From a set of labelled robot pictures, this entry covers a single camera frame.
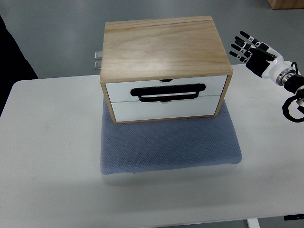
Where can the black object at left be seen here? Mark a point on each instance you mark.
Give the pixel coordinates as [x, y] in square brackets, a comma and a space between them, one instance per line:
[13, 65]

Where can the grey metal clamp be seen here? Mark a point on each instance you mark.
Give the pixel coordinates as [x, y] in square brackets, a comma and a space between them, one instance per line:
[98, 60]

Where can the wooden drawer cabinet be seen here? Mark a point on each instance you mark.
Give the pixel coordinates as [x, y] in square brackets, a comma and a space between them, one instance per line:
[163, 49]

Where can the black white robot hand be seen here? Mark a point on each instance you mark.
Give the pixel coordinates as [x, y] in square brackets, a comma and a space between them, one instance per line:
[262, 60]

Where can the wooden box corner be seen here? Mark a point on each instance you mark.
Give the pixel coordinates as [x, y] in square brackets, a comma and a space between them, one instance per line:
[286, 4]

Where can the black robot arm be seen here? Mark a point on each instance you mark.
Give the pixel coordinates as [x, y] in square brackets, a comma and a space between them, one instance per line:
[293, 82]

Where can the white table leg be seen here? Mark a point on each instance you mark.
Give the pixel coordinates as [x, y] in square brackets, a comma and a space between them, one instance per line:
[253, 223]

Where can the black table bracket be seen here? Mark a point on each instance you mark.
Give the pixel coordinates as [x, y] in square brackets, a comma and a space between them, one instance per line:
[294, 217]

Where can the blue grey cushion mat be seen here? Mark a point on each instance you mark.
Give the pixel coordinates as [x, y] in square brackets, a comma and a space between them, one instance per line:
[168, 145]

